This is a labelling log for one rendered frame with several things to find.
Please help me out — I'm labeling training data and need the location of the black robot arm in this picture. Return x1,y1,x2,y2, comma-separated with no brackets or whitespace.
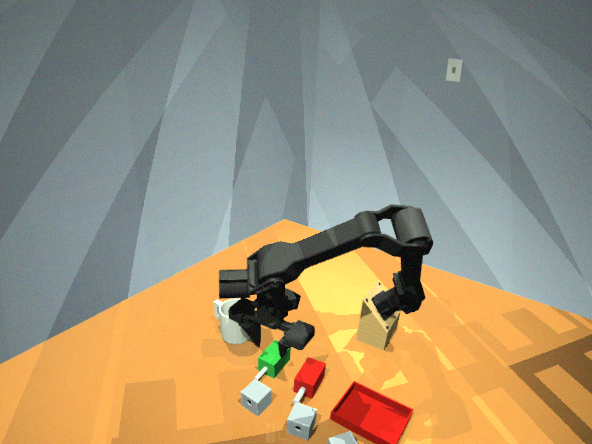
218,204,433,321

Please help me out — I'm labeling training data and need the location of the red tray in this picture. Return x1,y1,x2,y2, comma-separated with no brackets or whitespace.
329,381,414,444

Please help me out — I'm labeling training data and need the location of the red block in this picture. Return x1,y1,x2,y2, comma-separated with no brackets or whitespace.
292,357,326,404

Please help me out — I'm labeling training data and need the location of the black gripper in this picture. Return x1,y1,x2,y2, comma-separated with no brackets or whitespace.
229,294,316,358

